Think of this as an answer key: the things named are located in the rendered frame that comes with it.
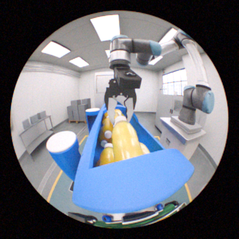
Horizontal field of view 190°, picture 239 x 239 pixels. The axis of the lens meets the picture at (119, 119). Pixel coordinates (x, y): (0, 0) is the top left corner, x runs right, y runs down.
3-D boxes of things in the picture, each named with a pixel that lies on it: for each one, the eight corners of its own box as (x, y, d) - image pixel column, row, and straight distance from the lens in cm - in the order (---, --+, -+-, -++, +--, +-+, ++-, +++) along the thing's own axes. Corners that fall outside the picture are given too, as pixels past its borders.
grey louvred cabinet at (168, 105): (162, 125, 371) (167, 95, 348) (190, 155, 248) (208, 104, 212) (153, 126, 345) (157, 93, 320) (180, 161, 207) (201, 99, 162)
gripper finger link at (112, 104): (113, 120, 30) (116, 97, 28) (114, 126, 24) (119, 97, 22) (105, 119, 30) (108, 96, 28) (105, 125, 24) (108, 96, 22)
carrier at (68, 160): (97, 194, 120) (101, 180, 126) (61, 159, 44) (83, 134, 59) (79, 188, 130) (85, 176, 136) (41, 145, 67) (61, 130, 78)
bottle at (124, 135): (142, 179, 22) (129, 130, 27) (156, 176, 16) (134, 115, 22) (116, 184, 20) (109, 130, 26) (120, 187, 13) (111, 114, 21)
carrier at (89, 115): (90, 145, 191) (95, 151, 169) (84, 110, 155) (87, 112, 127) (100, 142, 197) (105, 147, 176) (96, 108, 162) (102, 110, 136)
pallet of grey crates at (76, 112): (92, 118, 438) (90, 97, 419) (86, 124, 371) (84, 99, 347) (76, 118, 497) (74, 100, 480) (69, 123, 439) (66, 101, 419)
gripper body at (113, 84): (127, 96, 31) (127, 69, 33) (134, 97, 22) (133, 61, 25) (108, 96, 30) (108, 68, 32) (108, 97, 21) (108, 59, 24)
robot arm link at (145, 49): (154, 50, 42) (132, 48, 40) (160, 39, 34) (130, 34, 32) (156, 62, 38) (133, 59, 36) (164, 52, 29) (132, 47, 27)
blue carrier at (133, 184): (124, 121, 95) (123, 98, 88) (166, 191, 39) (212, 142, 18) (103, 124, 94) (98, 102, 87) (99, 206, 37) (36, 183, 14)
